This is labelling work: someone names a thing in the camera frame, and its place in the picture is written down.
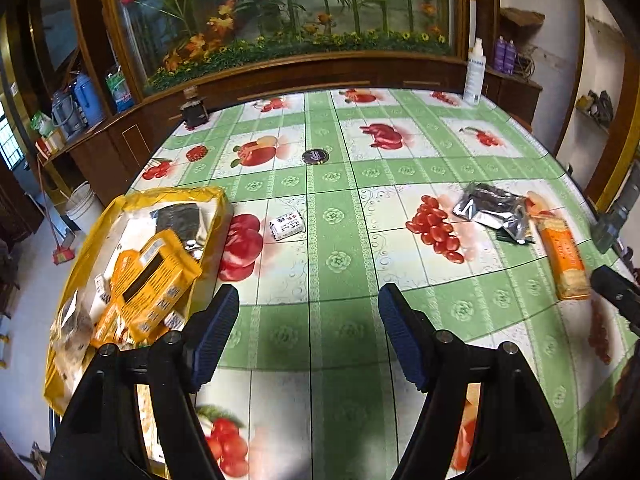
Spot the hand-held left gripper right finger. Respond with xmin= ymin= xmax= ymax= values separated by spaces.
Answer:
xmin=377 ymin=283 xmax=574 ymax=480

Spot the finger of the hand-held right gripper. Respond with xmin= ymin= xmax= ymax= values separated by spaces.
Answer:
xmin=589 ymin=160 xmax=640 ymax=256
xmin=590 ymin=264 xmax=640 ymax=333

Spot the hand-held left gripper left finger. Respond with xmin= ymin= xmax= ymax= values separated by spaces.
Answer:
xmin=44 ymin=283 xmax=242 ymax=480

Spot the long orange cracker packet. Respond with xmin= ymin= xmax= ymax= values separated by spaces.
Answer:
xmin=525 ymin=192 xmax=593 ymax=302

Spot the orange cardboard box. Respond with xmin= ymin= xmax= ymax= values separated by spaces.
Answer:
xmin=107 ymin=230 xmax=202 ymax=333

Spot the orange snack packet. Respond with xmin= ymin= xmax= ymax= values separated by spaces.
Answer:
xmin=92 ymin=300 xmax=173 ymax=348

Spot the dark seaweed packet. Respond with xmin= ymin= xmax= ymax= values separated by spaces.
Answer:
xmin=150 ymin=202 xmax=211 ymax=261

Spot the clear plastic snack bag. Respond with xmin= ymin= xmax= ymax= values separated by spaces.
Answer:
xmin=50 ymin=290 xmax=96 ymax=361

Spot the yellow taped white foam tray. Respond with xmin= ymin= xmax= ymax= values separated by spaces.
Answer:
xmin=42 ymin=186 xmax=236 ymax=417

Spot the small dark green packet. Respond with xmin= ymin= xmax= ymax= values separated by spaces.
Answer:
xmin=495 ymin=227 xmax=536 ymax=247

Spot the fruit print tablecloth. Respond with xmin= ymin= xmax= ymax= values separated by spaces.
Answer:
xmin=122 ymin=87 xmax=640 ymax=480

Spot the silver foil packet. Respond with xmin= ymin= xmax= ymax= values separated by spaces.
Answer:
xmin=452 ymin=181 xmax=531 ymax=246

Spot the dark shelf clutter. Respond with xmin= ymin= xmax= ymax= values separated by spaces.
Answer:
xmin=575 ymin=89 xmax=615 ymax=123

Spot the red broom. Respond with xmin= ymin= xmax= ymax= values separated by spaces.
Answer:
xmin=37 ymin=152 xmax=76 ymax=266

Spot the white plastic bucket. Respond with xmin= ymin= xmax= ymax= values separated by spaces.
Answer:
xmin=65 ymin=182 xmax=106 ymax=235

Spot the white spray bottle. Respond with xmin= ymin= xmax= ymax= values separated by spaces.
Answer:
xmin=462 ymin=37 xmax=487 ymax=107

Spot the wooden sideboard cabinet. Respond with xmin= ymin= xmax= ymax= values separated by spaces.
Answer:
xmin=37 ymin=52 xmax=543 ymax=201

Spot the dark glass jar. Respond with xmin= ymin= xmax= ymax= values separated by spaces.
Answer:
xmin=177 ymin=87 xmax=210 ymax=128

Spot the red yellow carton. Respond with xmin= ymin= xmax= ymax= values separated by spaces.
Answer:
xmin=37 ymin=130 xmax=68 ymax=161

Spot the grey thermos flask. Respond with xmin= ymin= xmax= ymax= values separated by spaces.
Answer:
xmin=51 ymin=90 xmax=83 ymax=133

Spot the blue thermos flask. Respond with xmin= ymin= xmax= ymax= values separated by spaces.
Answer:
xmin=70 ymin=72 xmax=105 ymax=126

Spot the green white bag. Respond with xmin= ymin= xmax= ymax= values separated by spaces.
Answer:
xmin=30 ymin=112 xmax=56 ymax=138

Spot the artificial flower bamboo display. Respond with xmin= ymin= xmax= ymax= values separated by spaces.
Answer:
xmin=97 ymin=0 xmax=471 ymax=96

